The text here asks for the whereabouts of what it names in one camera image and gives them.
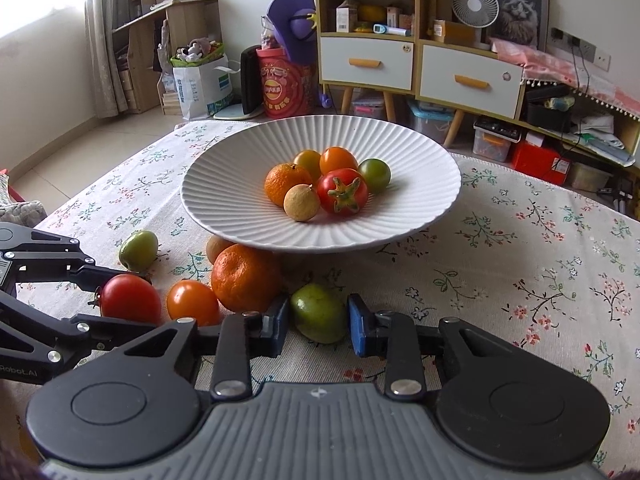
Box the black flat device white base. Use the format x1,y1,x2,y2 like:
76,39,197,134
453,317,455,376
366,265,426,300
215,45,264,122

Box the red snack bucket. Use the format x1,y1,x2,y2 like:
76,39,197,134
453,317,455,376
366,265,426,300
256,47,317,120

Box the orange tomato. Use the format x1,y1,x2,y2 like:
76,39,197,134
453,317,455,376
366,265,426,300
319,146,359,177
166,280,221,327

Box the framed cat picture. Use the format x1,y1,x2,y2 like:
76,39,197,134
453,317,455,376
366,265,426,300
482,0,551,53

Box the wall socket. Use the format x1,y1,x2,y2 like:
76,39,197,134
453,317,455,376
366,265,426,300
550,27,597,63

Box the low wooden shelf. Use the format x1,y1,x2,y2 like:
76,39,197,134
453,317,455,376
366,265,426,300
520,75,640,211

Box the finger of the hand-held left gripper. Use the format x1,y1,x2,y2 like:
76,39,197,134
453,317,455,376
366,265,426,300
0,291,162,369
0,222,122,294

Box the small red tomato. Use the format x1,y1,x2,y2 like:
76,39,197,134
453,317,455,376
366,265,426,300
316,168,369,217

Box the brown longan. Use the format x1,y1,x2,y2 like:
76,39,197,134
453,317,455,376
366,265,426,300
283,184,321,222
206,235,236,265

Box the plush toys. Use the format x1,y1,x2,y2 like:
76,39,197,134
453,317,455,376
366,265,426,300
175,37,224,64

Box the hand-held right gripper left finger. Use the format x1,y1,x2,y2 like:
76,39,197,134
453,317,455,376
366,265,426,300
117,297,292,402

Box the large red tomato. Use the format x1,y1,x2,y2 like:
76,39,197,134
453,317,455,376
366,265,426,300
95,273,162,326

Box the pink cloth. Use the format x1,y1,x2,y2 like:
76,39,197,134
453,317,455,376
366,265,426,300
492,37,640,121

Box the clear plastic storage box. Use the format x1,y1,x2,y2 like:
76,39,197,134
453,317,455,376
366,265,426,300
350,91,386,121
407,100,454,145

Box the yellow green tomato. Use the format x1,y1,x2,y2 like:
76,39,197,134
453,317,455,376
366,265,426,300
293,149,323,181

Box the storage box black lid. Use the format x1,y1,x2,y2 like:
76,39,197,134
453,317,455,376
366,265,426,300
472,115,523,162

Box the low white drawer cabinet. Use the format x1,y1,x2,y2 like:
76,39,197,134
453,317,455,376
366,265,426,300
416,0,528,150

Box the white ribbed plate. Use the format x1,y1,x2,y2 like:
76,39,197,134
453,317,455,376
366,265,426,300
180,115,462,254

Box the grey curtain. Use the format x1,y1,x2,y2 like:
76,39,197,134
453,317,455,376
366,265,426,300
84,0,131,120

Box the wooden bookshelf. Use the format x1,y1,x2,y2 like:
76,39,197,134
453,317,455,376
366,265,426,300
112,0,221,114

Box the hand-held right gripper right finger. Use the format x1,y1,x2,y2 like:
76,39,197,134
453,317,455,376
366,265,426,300
348,294,526,402

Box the purple plush toy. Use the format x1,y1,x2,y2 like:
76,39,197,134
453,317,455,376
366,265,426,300
265,0,321,66

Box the wide white drawer orange handle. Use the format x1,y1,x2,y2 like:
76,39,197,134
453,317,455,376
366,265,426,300
420,44,525,120

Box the black bin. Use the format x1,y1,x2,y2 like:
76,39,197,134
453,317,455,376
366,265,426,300
525,85,576,133

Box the white desk fan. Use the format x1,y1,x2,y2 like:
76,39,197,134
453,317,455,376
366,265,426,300
451,0,501,47

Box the orange mandarin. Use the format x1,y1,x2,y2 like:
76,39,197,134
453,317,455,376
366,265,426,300
210,243,282,314
264,162,313,208

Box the red box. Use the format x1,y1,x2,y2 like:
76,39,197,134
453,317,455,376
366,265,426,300
510,140,571,184

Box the white paper bag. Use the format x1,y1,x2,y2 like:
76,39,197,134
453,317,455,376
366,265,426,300
171,55,235,121

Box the tall white drawer cabinet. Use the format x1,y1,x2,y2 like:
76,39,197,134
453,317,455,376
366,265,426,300
314,0,420,117

